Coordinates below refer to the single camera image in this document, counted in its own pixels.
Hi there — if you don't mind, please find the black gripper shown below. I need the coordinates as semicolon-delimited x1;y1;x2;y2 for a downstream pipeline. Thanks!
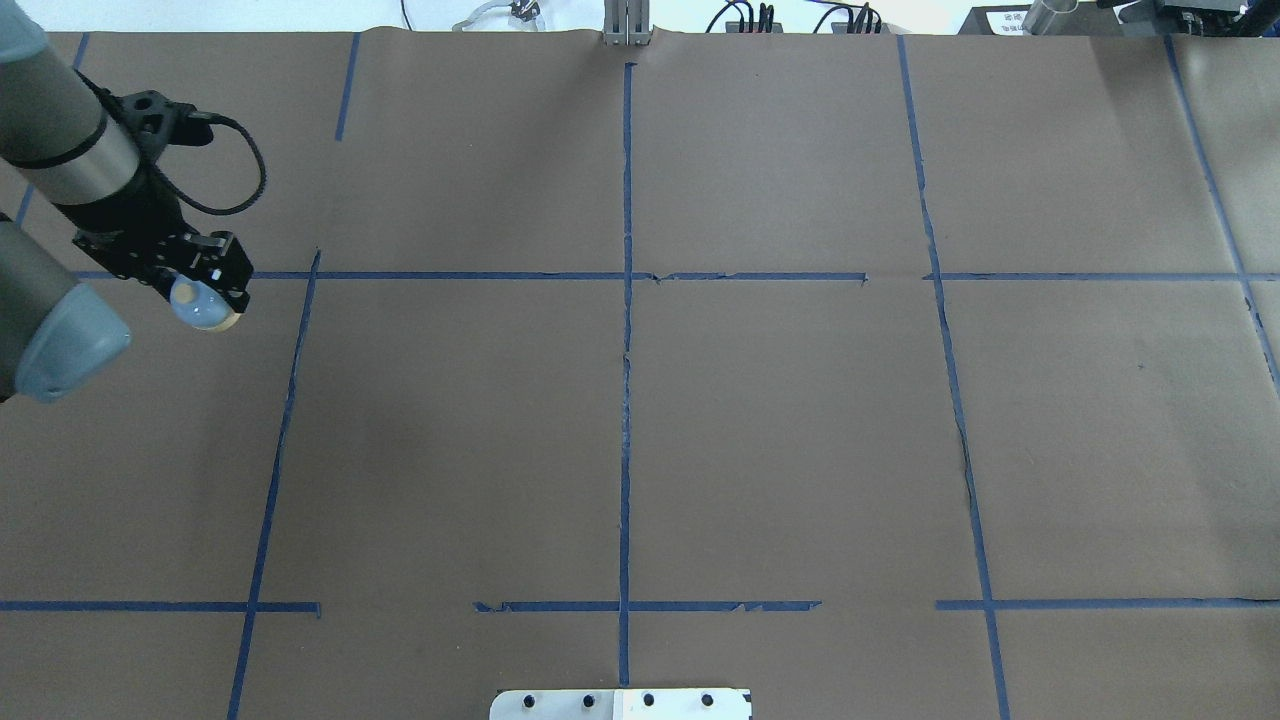
72;200;253;313

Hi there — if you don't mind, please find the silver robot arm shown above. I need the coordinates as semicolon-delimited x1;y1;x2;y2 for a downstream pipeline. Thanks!
1;1;253;404

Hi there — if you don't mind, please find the grey metal cylinder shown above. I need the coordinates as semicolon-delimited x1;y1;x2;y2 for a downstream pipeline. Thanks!
1021;0;1080;36

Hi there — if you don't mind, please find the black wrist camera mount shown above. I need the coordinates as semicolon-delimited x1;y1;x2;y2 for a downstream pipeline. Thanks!
100;90;214;161

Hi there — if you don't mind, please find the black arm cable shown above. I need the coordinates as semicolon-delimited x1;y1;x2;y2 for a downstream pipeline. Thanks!
160;111;269;217

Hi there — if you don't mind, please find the white camera post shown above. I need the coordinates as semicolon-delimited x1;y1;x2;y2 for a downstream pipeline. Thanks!
488;687;754;719

